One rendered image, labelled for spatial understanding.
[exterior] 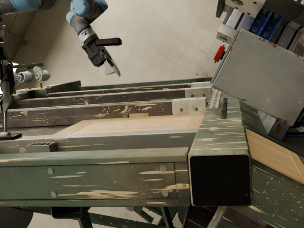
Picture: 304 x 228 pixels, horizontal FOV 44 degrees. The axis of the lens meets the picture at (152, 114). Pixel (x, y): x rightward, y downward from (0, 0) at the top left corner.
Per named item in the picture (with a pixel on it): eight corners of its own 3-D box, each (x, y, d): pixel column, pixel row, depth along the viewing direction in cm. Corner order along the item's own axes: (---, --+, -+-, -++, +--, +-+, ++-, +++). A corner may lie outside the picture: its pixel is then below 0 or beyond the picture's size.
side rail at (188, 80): (219, 91, 281) (218, 77, 279) (79, 100, 304) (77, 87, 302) (219, 90, 289) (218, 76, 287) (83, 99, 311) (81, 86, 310)
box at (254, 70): (332, 71, 67) (239, 26, 68) (296, 130, 69) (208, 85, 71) (316, 67, 78) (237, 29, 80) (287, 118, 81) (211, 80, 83)
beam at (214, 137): (254, 207, 73) (251, 152, 71) (191, 207, 76) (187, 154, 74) (235, 89, 286) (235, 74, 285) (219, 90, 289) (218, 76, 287)
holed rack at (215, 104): (218, 109, 126) (218, 107, 126) (209, 110, 127) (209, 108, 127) (224, 75, 286) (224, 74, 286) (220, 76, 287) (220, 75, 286)
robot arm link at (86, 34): (94, 29, 177) (89, 25, 169) (99, 37, 176) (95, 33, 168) (81, 39, 178) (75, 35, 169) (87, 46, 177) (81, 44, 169)
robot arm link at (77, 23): (74, 5, 169) (61, 17, 171) (88, 25, 168) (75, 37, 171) (83, 7, 176) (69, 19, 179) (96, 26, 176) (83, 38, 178)
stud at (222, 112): (227, 119, 107) (226, 108, 107) (218, 119, 108) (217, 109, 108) (227, 117, 110) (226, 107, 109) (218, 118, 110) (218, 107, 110)
